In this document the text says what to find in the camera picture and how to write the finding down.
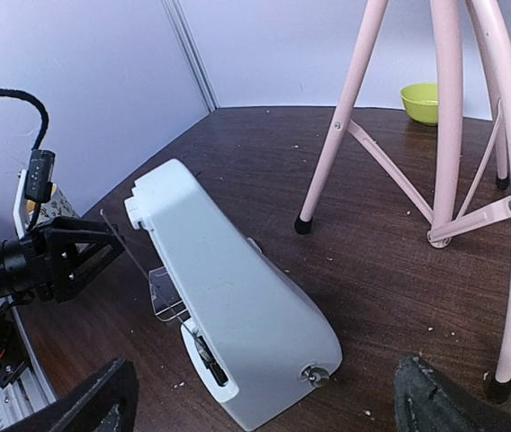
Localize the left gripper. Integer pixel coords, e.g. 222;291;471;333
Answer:
19;217;124;302

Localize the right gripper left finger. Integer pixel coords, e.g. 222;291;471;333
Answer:
10;358;139;431

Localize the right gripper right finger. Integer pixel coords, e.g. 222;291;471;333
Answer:
393;355;511;431

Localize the clear metronome front cover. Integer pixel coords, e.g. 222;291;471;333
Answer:
148;267;189;323

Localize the white metronome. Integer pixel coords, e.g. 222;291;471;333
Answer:
124;159;343;431

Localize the pink music stand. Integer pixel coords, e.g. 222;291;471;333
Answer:
294;0;511;404

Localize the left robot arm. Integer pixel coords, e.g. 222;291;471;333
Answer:
0;217;124;364

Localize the green plastic bowl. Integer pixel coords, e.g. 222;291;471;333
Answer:
400;83;438;126

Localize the front aluminium rail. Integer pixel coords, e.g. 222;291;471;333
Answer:
0;308;58;431

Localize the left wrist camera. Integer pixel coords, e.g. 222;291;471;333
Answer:
13;148;56;239

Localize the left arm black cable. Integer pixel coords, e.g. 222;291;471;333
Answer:
0;88;50;152

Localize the left aluminium frame post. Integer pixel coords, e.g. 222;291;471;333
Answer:
162;0;220;113

